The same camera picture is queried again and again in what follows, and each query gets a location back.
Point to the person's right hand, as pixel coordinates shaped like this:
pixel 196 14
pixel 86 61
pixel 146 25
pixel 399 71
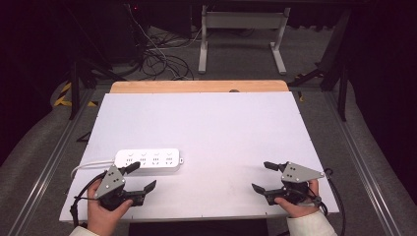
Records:
pixel 300 209

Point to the white metal desk frame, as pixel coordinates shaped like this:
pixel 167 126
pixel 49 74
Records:
pixel 242 20

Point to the yellow black hazard tape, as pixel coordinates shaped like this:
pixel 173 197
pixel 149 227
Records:
pixel 64 98

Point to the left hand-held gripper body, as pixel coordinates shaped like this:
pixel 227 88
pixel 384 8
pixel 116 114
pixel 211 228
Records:
pixel 110 182

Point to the aluminium floor rail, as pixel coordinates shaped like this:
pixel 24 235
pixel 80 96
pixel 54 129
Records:
pixel 46 173
pixel 360 164

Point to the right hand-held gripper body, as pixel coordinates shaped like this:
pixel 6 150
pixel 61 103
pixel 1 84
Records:
pixel 296 173

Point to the black metal stand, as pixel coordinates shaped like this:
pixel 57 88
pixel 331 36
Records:
pixel 342 85
pixel 74 88

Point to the person's left hand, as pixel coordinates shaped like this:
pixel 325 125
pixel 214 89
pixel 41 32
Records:
pixel 101 218

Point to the white power strip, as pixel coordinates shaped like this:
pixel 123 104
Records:
pixel 149 160

